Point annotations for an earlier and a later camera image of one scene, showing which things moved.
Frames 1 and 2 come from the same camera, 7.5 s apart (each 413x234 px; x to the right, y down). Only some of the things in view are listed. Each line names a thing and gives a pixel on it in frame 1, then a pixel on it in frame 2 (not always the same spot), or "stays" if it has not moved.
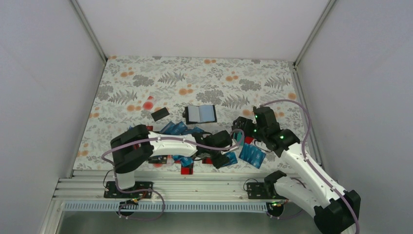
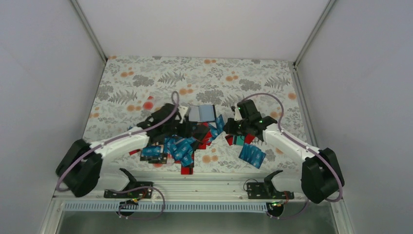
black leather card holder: [202, 113] stays
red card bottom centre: [186, 170] stays
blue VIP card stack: [252, 155] stays
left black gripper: [218, 163] -> [187, 128]
